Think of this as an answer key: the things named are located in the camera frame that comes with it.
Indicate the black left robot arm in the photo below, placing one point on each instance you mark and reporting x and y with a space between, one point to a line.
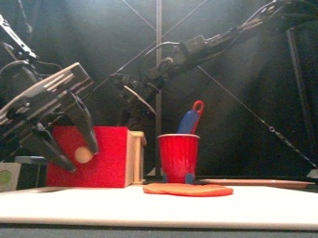
13 79

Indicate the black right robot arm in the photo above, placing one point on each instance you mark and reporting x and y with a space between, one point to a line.
215 43

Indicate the red drawer box wooden knob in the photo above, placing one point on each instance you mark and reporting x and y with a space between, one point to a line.
105 156

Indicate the shallow pink bowl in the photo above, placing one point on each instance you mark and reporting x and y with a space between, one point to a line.
260 183

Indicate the dark grey stand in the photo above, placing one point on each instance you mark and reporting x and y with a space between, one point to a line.
30 169

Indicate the grey block with green dot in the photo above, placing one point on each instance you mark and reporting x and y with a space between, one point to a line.
8 176

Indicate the red plastic cup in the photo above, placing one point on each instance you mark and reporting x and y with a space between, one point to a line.
179 158

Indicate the white cutting board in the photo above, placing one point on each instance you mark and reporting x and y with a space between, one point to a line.
156 207

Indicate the vertical metal frame pole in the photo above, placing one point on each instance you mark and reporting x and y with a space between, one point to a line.
157 37

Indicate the slanted dark frame post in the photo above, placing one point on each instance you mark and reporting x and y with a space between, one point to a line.
299 86

